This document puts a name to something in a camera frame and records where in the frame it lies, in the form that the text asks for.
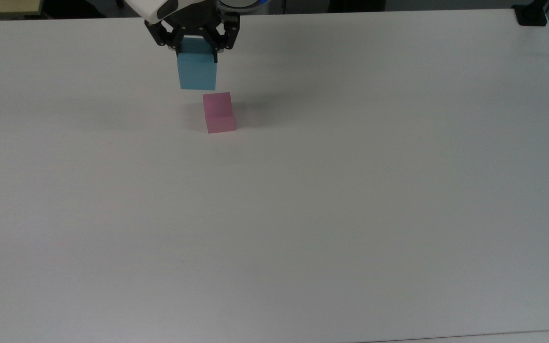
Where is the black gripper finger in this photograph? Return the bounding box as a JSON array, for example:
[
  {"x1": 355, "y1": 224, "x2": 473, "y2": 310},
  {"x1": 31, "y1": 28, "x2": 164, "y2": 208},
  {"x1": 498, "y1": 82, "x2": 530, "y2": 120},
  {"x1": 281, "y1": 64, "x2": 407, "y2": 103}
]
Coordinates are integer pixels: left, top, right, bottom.
[
  {"x1": 206, "y1": 29, "x2": 225, "y2": 64},
  {"x1": 168, "y1": 29, "x2": 185, "y2": 54}
]

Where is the black table clamp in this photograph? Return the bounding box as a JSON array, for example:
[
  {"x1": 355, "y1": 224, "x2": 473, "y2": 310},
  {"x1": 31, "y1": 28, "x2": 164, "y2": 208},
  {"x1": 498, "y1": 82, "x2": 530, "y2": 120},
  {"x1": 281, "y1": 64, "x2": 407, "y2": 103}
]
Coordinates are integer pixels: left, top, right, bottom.
[{"x1": 512, "y1": 0, "x2": 549, "y2": 27}]

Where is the yellow wooden board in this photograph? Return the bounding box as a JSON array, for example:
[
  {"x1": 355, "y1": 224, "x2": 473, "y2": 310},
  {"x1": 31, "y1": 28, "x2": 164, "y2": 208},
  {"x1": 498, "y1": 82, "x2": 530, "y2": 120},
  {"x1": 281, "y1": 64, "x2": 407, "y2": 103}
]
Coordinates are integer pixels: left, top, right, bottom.
[{"x1": 0, "y1": 0, "x2": 45, "y2": 20}]

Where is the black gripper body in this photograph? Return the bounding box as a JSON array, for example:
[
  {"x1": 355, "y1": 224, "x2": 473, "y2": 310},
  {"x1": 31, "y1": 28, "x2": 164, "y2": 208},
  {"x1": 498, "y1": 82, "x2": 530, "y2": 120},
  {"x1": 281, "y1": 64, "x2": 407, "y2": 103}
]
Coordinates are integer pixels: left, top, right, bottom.
[{"x1": 144, "y1": 0, "x2": 241, "y2": 51}]

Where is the pink cube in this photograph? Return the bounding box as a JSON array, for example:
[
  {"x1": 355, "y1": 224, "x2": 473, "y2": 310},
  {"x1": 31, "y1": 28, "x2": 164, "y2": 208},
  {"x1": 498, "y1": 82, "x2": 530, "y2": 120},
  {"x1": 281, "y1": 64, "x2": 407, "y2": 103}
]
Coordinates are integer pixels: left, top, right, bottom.
[{"x1": 203, "y1": 92, "x2": 236, "y2": 134}]

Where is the blue cube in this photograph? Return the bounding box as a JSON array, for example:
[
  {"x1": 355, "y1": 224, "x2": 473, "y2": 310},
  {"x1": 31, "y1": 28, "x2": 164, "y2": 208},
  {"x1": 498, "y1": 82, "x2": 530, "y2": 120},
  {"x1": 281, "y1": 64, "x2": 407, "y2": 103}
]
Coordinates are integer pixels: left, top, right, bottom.
[{"x1": 177, "y1": 37, "x2": 218, "y2": 91}]

